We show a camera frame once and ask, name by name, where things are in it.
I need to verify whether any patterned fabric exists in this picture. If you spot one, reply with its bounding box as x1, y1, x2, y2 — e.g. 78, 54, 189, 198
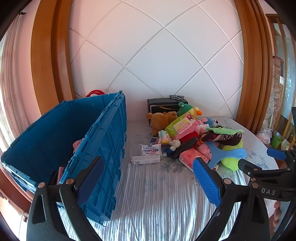
272, 56, 285, 130

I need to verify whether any red plastic handle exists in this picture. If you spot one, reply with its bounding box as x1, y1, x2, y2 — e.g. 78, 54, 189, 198
85, 90, 106, 98

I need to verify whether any white wet wipes pack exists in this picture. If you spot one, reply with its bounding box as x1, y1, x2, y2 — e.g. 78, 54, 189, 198
140, 143, 162, 156

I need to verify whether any wooden door frame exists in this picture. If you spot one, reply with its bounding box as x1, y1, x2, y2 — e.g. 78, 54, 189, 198
233, 0, 275, 136
31, 0, 77, 116

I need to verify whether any brown teddy bear plush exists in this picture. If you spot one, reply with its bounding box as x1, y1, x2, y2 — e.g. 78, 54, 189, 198
146, 111, 178, 135

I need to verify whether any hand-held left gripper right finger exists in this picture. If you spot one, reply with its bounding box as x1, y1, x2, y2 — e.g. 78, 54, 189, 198
192, 157, 271, 241

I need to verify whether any black gift box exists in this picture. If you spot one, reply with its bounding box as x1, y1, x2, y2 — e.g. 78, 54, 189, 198
147, 97, 189, 114

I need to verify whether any pink tissue pack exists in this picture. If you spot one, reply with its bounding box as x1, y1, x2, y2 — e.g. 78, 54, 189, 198
179, 148, 210, 172

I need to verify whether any pink curtain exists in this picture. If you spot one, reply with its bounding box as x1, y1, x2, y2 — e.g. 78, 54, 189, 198
0, 14, 35, 149

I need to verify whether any dark maroon cap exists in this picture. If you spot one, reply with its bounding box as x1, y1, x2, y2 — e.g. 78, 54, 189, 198
203, 130, 243, 146

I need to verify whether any yellow duck plush green hood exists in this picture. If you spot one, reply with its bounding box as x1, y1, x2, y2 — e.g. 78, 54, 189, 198
177, 102, 203, 118

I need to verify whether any blue plastic crate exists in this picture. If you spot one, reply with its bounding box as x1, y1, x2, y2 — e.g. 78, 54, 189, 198
1, 91, 127, 226

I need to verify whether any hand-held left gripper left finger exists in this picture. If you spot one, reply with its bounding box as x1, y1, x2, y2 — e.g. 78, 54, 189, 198
26, 156, 109, 241

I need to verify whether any pink striped pack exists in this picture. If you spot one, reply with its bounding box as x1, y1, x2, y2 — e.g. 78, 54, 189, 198
57, 166, 67, 184

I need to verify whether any pink plastic bag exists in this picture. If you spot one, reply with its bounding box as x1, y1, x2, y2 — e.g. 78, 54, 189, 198
256, 128, 273, 144

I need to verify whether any green cloth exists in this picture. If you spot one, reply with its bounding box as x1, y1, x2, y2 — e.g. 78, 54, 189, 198
206, 126, 241, 135

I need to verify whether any red plush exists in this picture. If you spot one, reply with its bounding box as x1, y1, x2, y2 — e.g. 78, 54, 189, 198
178, 131, 206, 142

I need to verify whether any small white dog plush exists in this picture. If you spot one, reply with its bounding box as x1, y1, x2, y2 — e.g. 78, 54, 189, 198
168, 139, 181, 152

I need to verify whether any black brush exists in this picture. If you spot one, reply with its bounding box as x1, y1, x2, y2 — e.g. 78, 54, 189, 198
171, 137, 198, 160

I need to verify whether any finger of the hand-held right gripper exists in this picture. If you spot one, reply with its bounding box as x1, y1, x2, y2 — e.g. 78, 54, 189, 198
238, 159, 292, 178
267, 148, 296, 167

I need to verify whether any lime green plush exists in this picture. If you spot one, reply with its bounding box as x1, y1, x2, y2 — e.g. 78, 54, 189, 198
220, 139, 244, 171

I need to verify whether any pink green wet wipes pack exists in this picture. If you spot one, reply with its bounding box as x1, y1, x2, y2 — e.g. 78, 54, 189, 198
165, 114, 200, 139

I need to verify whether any person's right hand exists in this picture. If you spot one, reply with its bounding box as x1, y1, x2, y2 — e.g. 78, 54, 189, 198
273, 200, 282, 221

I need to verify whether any white long carton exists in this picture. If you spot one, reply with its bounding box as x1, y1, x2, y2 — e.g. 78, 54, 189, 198
131, 155, 161, 164

